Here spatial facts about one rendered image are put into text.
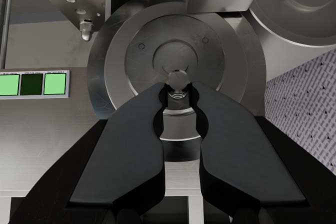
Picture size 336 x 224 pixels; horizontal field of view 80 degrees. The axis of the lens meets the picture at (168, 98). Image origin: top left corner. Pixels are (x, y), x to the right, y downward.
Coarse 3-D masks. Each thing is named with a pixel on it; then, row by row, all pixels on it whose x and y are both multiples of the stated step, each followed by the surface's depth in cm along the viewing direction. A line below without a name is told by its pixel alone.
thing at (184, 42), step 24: (144, 24) 15; (168, 24) 15; (192, 24) 15; (144, 48) 15; (168, 48) 15; (192, 48) 15; (216, 48) 15; (144, 72) 15; (168, 72) 14; (192, 72) 15; (216, 72) 14; (168, 96) 14
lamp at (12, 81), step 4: (0, 76) 51; (4, 76) 51; (8, 76) 51; (12, 76) 51; (16, 76) 51; (0, 80) 51; (4, 80) 51; (8, 80) 51; (12, 80) 51; (16, 80) 51; (0, 84) 51; (4, 84) 51; (8, 84) 51; (12, 84) 51; (16, 84) 51; (0, 88) 51; (4, 88) 51; (8, 88) 51; (12, 88) 51; (16, 88) 51; (0, 92) 51; (4, 92) 51; (8, 92) 51; (12, 92) 51; (16, 92) 51
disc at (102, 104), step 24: (144, 0) 18; (168, 0) 17; (120, 24) 17; (240, 24) 17; (96, 48) 17; (96, 72) 17; (264, 72) 16; (96, 96) 16; (168, 144) 16; (192, 144) 16
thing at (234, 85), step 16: (144, 16) 17; (192, 16) 17; (208, 16) 17; (128, 32) 17; (224, 32) 16; (112, 48) 16; (224, 48) 16; (240, 48) 16; (112, 64) 16; (240, 64) 16; (112, 80) 16; (224, 80) 16; (240, 80) 16; (112, 96) 16; (128, 96) 16; (240, 96) 16; (176, 128) 15; (192, 128) 15
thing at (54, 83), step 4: (48, 76) 51; (52, 76) 51; (56, 76) 51; (60, 76) 51; (64, 76) 51; (48, 80) 51; (52, 80) 51; (56, 80) 51; (60, 80) 51; (64, 80) 51; (48, 84) 51; (52, 84) 50; (56, 84) 50; (60, 84) 50; (44, 88) 50; (48, 88) 50; (52, 88) 50; (56, 88) 50; (60, 88) 50; (44, 92) 50; (48, 92) 50; (52, 92) 50; (56, 92) 50; (60, 92) 50
